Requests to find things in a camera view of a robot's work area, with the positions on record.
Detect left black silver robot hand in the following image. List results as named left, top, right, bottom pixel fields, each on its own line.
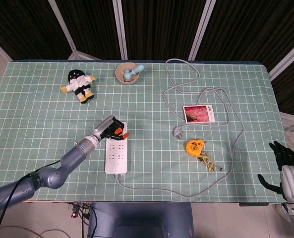
left=92, top=115, right=130, bottom=143

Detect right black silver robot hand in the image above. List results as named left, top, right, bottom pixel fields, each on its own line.
left=257, top=140, right=294, bottom=203

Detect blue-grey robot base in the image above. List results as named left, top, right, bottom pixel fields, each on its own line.
left=87, top=202, right=195, bottom=238

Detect white power strip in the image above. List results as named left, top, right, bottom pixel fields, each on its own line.
left=105, top=120, right=129, bottom=177

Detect black white plush doll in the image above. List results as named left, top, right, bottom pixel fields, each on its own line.
left=60, top=69, right=98, bottom=105

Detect beige bowl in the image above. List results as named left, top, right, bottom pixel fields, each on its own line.
left=115, top=62, right=141, bottom=86

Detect light blue pestle toy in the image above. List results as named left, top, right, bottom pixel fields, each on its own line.
left=122, top=64, right=145, bottom=81

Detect green checked tablecloth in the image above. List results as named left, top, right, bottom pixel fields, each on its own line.
left=0, top=60, right=289, bottom=203

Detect yellow tape measure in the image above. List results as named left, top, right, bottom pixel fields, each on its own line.
left=185, top=139, right=206, bottom=157

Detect red photo card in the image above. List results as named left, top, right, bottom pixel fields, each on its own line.
left=182, top=104, right=216, bottom=124

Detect black folding partition screen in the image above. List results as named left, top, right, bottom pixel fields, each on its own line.
left=0, top=0, right=294, bottom=113

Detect grey power cord with plug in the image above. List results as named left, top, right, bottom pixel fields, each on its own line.
left=114, top=59, right=245, bottom=198

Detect braided rope lanyard with strap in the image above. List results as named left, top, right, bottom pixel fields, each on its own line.
left=198, top=151, right=225, bottom=173

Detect cable bundle under table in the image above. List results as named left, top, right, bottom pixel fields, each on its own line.
left=66, top=202, right=98, bottom=238

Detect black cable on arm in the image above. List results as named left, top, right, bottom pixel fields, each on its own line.
left=0, top=160, right=63, bottom=238

